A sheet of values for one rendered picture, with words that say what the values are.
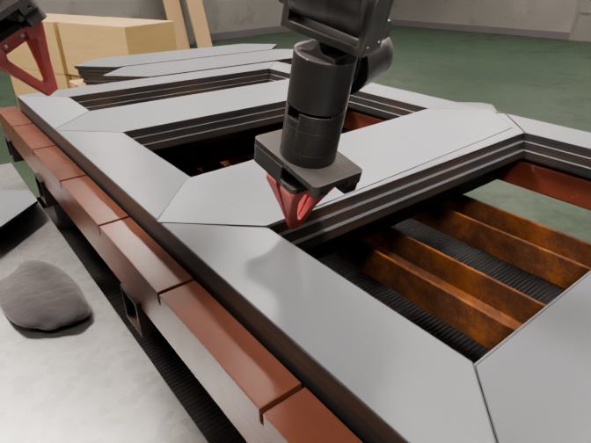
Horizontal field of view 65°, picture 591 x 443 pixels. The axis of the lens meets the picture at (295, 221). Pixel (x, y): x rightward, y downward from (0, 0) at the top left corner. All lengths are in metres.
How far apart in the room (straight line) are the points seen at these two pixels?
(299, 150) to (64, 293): 0.43
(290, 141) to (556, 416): 0.30
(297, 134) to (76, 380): 0.40
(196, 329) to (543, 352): 0.28
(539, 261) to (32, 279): 0.78
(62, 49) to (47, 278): 2.94
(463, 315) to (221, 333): 0.36
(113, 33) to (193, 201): 2.66
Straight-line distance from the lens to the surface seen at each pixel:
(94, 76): 1.65
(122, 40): 3.15
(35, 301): 0.74
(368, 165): 0.70
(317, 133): 0.43
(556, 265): 0.83
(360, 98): 1.16
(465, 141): 0.85
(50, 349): 0.70
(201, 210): 0.57
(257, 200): 0.59
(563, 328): 0.44
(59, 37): 3.63
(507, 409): 0.36
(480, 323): 0.67
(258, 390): 0.38
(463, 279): 0.75
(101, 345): 0.68
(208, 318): 0.45
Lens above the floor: 1.11
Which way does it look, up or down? 28 degrees down
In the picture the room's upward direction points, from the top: straight up
